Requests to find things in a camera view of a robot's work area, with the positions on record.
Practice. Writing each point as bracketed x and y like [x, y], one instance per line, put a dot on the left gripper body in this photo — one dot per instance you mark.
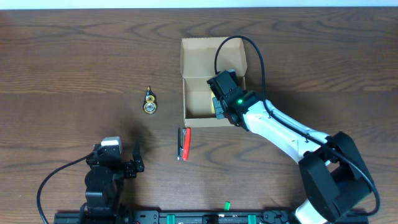
[128, 172]

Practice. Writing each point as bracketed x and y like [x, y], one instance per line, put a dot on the open cardboard box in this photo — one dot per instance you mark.
[197, 66]

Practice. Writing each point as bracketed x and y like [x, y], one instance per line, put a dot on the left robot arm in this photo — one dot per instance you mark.
[105, 180]

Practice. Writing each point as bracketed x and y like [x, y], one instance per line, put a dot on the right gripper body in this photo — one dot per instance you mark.
[224, 107]

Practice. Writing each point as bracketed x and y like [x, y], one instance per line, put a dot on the green tape piece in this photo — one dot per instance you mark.
[227, 206]

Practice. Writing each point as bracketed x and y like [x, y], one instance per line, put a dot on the yellow spiral notepad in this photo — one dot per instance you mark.
[212, 103]

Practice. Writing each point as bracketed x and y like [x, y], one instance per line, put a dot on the red black stapler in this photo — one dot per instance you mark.
[183, 143]

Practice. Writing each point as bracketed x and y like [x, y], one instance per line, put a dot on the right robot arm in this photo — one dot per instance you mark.
[334, 175]

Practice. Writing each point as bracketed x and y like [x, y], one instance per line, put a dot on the black mounting rail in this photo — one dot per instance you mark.
[155, 217]

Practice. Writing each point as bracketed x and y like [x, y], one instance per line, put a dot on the yellow correction tape dispenser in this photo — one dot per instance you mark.
[150, 102]

